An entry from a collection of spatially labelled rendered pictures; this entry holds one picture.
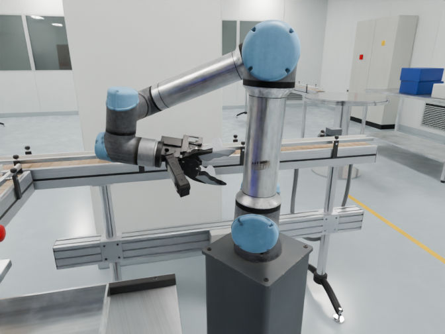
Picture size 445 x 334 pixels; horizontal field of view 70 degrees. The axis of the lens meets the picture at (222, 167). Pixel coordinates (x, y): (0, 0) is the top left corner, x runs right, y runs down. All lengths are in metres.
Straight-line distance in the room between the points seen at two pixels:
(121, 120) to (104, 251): 0.94
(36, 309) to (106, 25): 1.53
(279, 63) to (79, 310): 0.64
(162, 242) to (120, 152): 0.86
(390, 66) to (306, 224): 5.39
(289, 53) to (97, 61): 1.46
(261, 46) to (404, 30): 6.39
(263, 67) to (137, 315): 0.55
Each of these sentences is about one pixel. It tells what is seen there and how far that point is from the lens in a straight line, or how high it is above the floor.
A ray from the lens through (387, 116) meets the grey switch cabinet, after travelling 7.04.
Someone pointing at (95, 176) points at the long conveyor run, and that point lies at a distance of 1.46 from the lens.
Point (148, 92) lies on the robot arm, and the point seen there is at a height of 1.27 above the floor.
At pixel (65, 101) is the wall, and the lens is 8.77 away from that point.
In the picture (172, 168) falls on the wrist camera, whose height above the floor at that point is 1.10.
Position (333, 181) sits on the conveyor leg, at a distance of 1.79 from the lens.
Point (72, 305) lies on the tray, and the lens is 0.78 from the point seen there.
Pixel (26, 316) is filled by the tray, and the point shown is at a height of 0.88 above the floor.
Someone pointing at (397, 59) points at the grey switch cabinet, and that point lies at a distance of 6.97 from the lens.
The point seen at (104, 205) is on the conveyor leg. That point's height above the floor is 0.73.
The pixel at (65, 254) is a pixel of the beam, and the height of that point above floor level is 0.51.
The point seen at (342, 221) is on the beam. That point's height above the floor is 0.50.
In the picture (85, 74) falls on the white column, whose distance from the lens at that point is 2.00.
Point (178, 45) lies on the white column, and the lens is 1.98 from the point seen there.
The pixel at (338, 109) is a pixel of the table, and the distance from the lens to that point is 3.99.
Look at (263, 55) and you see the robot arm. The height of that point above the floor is 1.37.
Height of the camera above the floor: 1.37
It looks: 19 degrees down
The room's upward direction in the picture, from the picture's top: straight up
